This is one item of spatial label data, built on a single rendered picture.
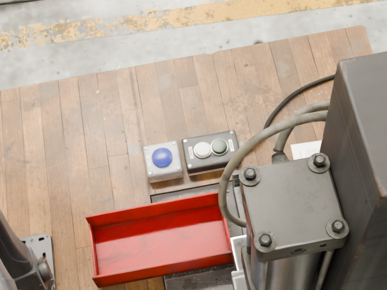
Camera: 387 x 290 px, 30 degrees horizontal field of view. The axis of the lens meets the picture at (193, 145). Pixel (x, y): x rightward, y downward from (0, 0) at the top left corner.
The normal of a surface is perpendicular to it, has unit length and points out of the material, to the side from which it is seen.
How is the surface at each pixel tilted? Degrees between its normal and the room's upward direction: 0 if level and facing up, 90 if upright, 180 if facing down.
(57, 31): 0
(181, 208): 90
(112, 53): 0
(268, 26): 0
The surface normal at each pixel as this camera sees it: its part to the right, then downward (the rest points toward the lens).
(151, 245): -0.07, -0.45
